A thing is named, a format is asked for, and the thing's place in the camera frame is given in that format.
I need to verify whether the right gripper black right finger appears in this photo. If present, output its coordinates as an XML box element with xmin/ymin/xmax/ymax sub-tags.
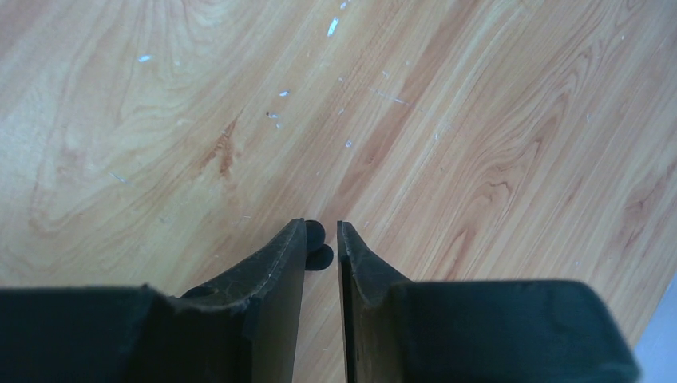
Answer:
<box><xmin>337</xmin><ymin>221</ymin><xmax>640</xmax><ymax>382</ymax></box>

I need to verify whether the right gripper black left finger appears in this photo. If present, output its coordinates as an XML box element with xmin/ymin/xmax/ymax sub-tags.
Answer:
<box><xmin>1</xmin><ymin>219</ymin><xmax>307</xmax><ymax>382</ymax></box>

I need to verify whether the black earbud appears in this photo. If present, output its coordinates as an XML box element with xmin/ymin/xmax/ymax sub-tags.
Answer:
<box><xmin>305</xmin><ymin>220</ymin><xmax>334</xmax><ymax>271</ymax></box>

